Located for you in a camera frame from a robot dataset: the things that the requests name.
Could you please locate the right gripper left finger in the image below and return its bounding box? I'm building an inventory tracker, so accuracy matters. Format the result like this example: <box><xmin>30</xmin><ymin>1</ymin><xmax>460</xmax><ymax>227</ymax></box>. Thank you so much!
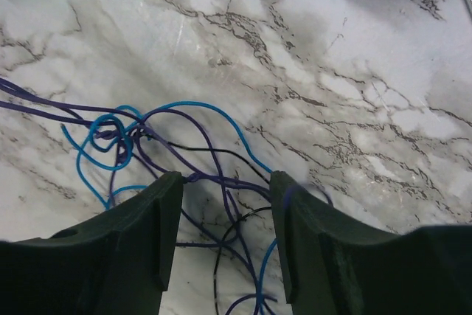
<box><xmin>1</xmin><ymin>172</ymin><xmax>184</xmax><ymax>314</ymax></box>

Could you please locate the purple wire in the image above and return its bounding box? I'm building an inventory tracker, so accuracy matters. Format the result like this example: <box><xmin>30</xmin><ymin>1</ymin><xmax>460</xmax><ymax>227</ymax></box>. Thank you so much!
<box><xmin>0</xmin><ymin>77</ymin><xmax>333</xmax><ymax>315</ymax></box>

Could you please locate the blue wire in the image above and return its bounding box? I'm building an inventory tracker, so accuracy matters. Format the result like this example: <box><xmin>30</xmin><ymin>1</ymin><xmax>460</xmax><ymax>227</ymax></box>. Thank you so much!
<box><xmin>60</xmin><ymin>100</ymin><xmax>278</xmax><ymax>315</ymax></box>

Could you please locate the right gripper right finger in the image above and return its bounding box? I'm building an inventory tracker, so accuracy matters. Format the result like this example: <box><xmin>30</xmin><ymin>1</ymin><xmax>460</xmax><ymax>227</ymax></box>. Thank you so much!
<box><xmin>270</xmin><ymin>171</ymin><xmax>471</xmax><ymax>314</ymax></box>

